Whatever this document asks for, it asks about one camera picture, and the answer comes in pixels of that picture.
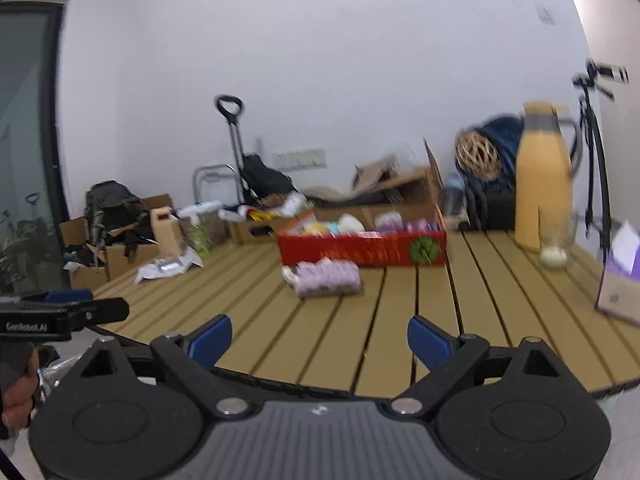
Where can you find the red cardboard box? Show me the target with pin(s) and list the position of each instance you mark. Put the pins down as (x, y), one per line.
(360, 250)

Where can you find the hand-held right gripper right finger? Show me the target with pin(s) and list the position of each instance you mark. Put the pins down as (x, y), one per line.
(429, 342)

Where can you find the yellow packet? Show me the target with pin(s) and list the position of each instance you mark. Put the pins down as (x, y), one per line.
(261, 216)

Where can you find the light blue plush toy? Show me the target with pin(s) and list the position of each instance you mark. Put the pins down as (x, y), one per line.
(334, 228)

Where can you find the black backpack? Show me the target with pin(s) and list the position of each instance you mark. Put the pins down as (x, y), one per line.
(112, 210)

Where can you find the green soap bottle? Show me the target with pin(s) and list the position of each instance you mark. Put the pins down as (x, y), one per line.
(200, 242)

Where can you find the black bicycle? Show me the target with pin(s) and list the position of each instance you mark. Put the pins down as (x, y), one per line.
(597, 160)

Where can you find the white crumpled wrap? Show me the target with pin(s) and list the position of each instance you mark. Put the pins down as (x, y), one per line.
(170, 266)

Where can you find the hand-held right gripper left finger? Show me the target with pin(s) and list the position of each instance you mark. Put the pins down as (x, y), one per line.
(211, 340)

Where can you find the person's left hand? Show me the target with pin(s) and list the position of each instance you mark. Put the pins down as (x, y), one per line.
(17, 400)

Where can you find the large open cardboard box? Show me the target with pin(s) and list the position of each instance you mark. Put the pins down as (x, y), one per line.
(415, 192)

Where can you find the purple soft cloth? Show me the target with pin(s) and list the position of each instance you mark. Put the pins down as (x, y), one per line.
(389, 222)

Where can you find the crumpled cardboard piece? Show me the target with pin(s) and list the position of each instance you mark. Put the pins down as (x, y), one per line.
(375, 172)

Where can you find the white round plush ball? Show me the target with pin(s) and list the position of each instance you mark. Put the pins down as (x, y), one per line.
(352, 223)

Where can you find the clear plastic grain container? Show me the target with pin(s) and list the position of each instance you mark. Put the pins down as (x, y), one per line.
(219, 232)

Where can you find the woven rattan ball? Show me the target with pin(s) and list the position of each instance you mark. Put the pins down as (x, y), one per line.
(479, 156)

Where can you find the purple snack packet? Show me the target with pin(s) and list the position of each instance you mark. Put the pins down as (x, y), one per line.
(327, 277)

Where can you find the purple tissue box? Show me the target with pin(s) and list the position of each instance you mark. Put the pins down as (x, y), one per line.
(620, 285)

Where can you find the metal folding stool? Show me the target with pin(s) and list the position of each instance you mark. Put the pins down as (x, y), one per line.
(196, 180)

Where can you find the yellow paw plush toy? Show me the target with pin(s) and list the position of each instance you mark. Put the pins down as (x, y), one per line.
(317, 229)

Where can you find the dark blue bag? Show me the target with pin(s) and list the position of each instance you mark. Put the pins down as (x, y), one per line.
(507, 145)

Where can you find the yellow thermos jug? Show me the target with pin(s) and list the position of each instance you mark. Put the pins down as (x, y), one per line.
(542, 185)

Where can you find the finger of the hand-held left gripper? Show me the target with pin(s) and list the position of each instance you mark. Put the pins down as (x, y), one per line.
(67, 295)
(102, 310)

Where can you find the black trolley bag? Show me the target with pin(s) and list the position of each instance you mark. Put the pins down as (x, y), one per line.
(267, 177)

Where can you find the white tube bottle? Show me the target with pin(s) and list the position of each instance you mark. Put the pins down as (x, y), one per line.
(295, 204)

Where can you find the light wooden box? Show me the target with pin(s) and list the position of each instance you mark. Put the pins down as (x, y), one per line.
(167, 235)

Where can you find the white wall socket strip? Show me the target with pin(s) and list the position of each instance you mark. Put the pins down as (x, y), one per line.
(299, 157)

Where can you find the clear glass cup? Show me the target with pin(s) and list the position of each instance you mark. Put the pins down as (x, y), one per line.
(555, 250)

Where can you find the dark glass door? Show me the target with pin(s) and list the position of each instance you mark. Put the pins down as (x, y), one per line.
(25, 135)

